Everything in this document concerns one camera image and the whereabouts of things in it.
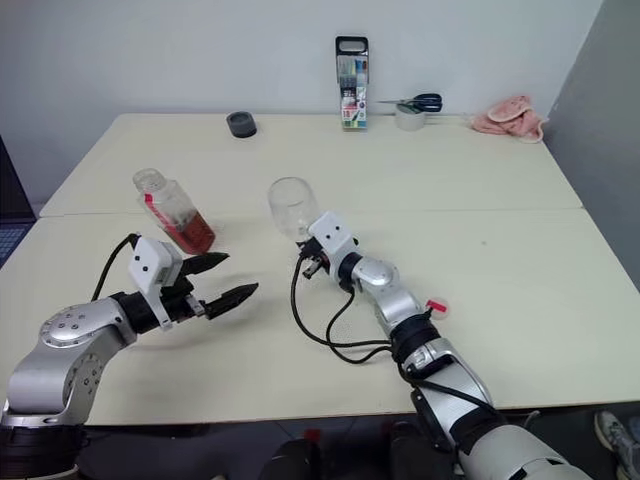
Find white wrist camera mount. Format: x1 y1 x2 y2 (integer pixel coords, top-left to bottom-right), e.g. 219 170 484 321
306 210 360 272
127 236 184 332

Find grey sneaker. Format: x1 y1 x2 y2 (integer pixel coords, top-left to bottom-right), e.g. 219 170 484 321
593 410 640 480

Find black round cap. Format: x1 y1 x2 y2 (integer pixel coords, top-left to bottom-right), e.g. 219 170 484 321
225 110 259 139

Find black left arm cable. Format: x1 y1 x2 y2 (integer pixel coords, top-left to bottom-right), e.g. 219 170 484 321
91 232 142 303

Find dark laptop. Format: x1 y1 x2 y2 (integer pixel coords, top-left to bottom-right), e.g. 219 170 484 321
0 133 37 267

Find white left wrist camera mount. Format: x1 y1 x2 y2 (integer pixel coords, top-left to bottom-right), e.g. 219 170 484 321
127 236 184 332

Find white tape roll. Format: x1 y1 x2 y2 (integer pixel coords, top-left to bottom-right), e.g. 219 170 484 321
394 102 428 133

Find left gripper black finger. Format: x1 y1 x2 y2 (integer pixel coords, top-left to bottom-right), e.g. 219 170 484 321
203 282 260 320
180 252 232 276

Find bottle with red liquid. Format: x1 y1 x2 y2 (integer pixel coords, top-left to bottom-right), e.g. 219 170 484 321
131 168 218 254

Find pink cloth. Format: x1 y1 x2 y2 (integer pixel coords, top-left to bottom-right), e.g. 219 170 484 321
469 93 547 144

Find dark rounded shape red tab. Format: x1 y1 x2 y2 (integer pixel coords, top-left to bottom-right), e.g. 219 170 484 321
257 428 322 480

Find clear wine glass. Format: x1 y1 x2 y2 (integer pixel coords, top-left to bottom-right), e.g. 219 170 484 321
267 176 322 242

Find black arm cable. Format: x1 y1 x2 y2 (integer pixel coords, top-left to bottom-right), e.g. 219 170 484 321
91 232 142 303
289 243 402 366

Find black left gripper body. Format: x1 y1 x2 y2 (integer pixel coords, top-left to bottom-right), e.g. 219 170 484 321
160 274 208 327

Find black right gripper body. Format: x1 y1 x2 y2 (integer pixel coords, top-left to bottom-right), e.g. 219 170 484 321
308 241 335 275

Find marker pen pack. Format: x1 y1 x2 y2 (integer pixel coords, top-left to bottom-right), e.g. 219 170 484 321
334 35 371 133

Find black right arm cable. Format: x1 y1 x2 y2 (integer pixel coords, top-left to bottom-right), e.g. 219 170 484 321
289 243 402 366

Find blue handled scissors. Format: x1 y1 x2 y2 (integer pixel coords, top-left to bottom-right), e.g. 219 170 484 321
375 92 445 114

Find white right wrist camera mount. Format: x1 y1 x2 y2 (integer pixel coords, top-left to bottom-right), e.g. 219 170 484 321
306 210 360 272

